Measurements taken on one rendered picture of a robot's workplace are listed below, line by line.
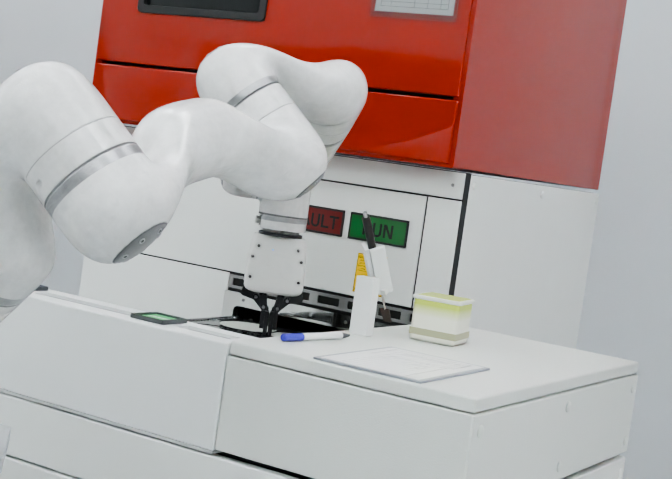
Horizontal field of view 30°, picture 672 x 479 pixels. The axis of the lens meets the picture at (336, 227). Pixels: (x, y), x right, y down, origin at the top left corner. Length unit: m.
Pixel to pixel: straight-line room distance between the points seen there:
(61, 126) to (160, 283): 1.17
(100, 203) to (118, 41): 1.23
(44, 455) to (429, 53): 0.90
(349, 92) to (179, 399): 0.48
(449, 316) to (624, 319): 1.79
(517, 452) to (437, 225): 0.65
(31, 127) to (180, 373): 0.46
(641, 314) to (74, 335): 2.12
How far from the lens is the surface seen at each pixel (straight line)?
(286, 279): 2.12
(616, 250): 3.59
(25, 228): 1.41
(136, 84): 2.47
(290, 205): 2.10
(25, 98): 1.34
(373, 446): 1.51
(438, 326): 1.84
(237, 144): 1.54
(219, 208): 2.39
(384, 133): 2.15
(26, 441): 1.84
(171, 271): 2.45
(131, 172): 1.32
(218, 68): 1.67
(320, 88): 1.73
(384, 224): 2.19
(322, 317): 2.25
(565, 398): 1.72
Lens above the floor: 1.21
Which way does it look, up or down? 3 degrees down
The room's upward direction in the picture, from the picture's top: 8 degrees clockwise
